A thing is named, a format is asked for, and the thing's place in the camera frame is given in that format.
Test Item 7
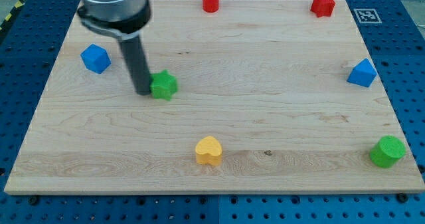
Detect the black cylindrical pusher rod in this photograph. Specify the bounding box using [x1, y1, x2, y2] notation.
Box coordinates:
[119, 35, 151, 96]

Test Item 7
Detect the blue cube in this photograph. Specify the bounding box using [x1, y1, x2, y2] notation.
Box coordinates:
[80, 44, 111, 74]

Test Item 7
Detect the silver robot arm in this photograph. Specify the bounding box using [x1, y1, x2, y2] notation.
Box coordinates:
[77, 0, 151, 96]

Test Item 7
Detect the green star block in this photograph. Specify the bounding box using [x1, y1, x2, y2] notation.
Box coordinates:
[150, 69, 178, 100]

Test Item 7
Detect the red star block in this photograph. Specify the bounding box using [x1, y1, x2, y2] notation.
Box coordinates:
[310, 0, 335, 17]

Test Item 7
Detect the red cylinder block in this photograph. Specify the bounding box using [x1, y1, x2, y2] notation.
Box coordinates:
[202, 0, 219, 13]

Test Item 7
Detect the yellow heart block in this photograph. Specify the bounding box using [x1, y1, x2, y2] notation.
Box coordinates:
[195, 136, 222, 166]

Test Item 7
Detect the wooden board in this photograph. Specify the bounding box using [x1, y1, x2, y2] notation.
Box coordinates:
[5, 0, 424, 195]

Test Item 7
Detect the white fiducial marker tag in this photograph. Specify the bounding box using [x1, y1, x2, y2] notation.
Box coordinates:
[353, 8, 382, 24]

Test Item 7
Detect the green cylinder block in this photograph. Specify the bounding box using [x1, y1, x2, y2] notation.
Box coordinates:
[369, 136, 406, 168]

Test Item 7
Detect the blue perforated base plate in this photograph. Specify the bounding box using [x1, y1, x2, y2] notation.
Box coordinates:
[1, 0, 424, 223]

